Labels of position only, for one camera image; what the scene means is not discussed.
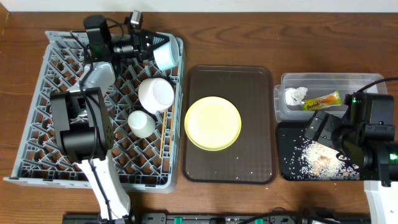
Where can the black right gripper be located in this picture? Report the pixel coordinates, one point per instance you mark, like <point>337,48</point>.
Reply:
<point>330,122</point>

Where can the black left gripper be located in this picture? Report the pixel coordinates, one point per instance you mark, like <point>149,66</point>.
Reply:
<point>135,45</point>

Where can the light blue plastic bowl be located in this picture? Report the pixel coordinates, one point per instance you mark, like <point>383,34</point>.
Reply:
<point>167,55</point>

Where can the yellow orange snack wrapper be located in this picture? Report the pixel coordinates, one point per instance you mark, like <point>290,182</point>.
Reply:
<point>322,102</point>

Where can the pink bowl with food scraps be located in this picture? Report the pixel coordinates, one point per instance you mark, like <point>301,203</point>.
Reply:
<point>156,95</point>

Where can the white tissue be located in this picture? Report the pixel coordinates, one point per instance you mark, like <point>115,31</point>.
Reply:
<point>295,96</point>

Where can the white plastic cup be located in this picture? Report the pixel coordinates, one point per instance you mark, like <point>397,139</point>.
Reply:
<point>141,124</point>

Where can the yellow plastic plate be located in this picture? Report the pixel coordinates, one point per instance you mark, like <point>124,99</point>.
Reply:
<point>212,123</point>

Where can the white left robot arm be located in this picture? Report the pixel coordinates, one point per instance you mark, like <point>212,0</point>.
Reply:
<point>82,124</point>

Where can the grey plastic dish rack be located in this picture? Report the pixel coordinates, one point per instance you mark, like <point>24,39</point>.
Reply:
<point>40,164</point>

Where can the clear plastic bin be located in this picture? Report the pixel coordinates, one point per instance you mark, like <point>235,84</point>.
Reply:
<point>318,84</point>

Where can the scattered rice food scraps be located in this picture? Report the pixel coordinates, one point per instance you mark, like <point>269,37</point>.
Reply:
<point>310,160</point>

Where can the black plastic tray bin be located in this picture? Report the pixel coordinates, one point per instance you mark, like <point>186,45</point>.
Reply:
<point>286,132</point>

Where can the brown serving tray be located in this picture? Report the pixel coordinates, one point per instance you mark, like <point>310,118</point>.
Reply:
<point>251,159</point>

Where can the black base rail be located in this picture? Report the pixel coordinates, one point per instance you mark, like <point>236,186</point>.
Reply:
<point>150,218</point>

